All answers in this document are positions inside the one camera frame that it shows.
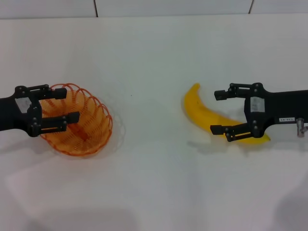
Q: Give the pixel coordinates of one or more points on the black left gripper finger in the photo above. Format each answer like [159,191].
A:
[73,117]
[60,93]

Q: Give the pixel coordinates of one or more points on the small metal fitting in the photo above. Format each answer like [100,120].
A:
[300,126]

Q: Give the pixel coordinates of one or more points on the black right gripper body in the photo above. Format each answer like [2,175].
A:
[284,106]

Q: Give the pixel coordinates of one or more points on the yellow banana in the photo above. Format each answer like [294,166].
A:
[195,106]

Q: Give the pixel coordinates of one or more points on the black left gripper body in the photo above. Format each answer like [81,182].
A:
[14,115]

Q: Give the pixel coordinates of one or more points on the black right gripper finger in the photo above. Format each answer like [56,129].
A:
[216,130]
[220,95]

